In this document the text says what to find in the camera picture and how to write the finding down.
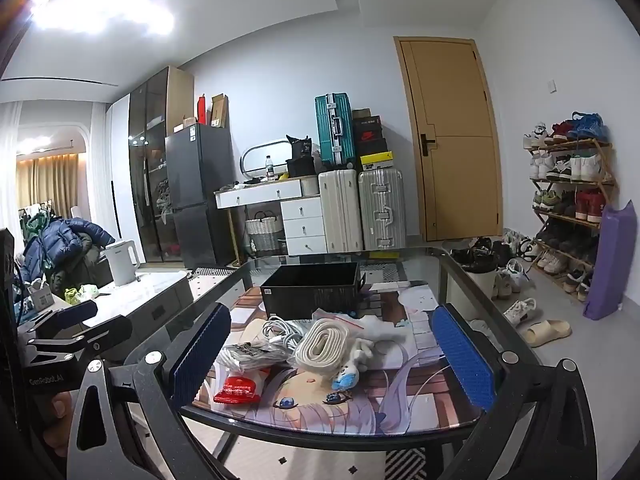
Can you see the beige curtain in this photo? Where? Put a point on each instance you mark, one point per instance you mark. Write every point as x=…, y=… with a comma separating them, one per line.
x=45, y=185

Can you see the black bag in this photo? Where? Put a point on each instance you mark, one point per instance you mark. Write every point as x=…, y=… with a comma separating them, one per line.
x=300, y=160

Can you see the white dresser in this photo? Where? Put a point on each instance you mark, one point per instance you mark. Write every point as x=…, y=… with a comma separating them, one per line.
x=300, y=220

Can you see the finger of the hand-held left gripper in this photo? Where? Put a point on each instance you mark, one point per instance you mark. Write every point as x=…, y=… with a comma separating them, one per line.
x=75, y=314
x=100, y=332

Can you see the pile of sneakers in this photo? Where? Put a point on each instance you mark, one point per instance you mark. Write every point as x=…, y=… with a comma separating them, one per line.
x=510, y=255

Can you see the red box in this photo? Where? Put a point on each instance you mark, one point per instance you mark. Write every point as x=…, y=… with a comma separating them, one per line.
x=201, y=109

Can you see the blue down jacket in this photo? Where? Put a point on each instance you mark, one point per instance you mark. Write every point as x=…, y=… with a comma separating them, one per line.
x=65, y=240

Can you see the black shoebox red logo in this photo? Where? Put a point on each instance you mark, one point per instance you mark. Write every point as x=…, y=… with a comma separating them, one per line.
x=367, y=130

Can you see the black cardboard box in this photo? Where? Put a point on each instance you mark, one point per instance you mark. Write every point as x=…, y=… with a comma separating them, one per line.
x=310, y=300

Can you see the wooden door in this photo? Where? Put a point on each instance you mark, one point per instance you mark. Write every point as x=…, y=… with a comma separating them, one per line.
x=455, y=110

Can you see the teal suitcase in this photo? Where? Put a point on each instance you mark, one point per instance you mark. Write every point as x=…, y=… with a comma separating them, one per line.
x=335, y=130

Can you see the beige slipper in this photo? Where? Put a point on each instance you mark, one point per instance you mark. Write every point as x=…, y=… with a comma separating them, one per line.
x=545, y=336
x=550, y=324

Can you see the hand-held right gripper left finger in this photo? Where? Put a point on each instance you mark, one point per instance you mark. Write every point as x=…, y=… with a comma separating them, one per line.
x=200, y=352

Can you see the oval mirror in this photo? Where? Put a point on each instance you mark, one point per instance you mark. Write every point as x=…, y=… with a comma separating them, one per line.
x=252, y=152

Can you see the rows of racked shoes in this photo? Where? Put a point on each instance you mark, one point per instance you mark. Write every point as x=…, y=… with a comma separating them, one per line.
x=585, y=167

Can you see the clear zip bag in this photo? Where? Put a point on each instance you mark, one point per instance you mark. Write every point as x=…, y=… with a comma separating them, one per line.
x=345, y=321

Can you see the white marble table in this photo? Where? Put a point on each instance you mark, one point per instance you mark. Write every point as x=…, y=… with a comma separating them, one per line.
x=150, y=290

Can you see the silver suitcase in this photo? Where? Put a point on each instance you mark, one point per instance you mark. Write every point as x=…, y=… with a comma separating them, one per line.
x=382, y=205

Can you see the silver foil packet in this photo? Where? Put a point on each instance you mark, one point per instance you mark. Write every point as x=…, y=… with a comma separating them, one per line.
x=250, y=352

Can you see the white electric kettle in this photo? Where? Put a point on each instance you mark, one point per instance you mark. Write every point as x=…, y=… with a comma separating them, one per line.
x=120, y=262

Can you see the clear water bottle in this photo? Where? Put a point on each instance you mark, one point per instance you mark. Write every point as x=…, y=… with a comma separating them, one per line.
x=270, y=169

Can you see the small white carton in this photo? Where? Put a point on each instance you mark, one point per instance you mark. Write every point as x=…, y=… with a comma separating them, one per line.
x=40, y=296

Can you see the glass door cabinet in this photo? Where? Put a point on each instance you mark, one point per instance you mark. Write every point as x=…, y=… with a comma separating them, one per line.
x=147, y=160

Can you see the brown cardboard box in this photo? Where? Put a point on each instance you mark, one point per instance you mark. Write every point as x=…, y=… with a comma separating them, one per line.
x=220, y=110

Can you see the red snack packet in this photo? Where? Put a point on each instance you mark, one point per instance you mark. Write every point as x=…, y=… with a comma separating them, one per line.
x=240, y=390

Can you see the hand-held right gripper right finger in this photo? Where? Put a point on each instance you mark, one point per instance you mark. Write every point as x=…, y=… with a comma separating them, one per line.
x=462, y=355

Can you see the person's left hand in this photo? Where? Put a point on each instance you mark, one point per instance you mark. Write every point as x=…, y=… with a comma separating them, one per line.
x=61, y=405

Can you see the black yellow shoebox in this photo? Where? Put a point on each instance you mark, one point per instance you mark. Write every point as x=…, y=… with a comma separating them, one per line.
x=375, y=161

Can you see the white sneaker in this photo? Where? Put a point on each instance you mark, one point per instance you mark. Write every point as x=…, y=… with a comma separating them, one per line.
x=520, y=310

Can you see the trash bin black liner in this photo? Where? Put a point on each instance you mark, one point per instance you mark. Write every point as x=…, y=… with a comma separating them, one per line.
x=480, y=272

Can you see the green white plastic bag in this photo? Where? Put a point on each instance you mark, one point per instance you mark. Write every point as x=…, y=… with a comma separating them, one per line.
x=82, y=294

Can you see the printed anime table mat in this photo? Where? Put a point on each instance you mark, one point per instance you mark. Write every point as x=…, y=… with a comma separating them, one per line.
x=400, y=385

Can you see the black white striped rug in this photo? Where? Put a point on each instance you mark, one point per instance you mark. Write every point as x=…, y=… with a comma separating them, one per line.
x=405, y=465

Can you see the white suitcase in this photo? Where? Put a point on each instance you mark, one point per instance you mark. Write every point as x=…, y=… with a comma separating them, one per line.
x=340, y=210

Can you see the plain black shoebox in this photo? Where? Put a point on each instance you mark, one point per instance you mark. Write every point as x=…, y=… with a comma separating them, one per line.
x=372, y=146

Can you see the woven basket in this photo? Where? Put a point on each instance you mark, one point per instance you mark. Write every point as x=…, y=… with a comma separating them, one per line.
x=261, y=235

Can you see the white plush toy blue mask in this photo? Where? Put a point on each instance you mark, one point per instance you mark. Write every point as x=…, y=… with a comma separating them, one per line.
x=350, y=362

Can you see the dark grey fridge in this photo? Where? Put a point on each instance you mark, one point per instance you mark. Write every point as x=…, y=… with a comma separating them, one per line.
x=200, y=185

